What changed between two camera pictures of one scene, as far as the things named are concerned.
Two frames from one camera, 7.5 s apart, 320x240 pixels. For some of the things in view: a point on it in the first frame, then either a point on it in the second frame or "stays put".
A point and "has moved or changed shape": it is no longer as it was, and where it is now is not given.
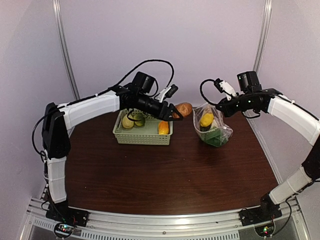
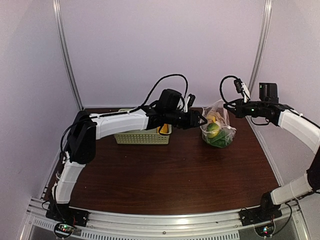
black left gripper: [160, 115] → [192, 121]
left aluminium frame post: [58, 16] stays put
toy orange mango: [163, 127] stays put
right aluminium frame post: [264, 34] stays put
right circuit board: [265, 230] stays put
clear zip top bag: [210, 125] has moved or changed shape
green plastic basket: [147, 134] stays put
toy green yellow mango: [139, 116] has moved or changed shape
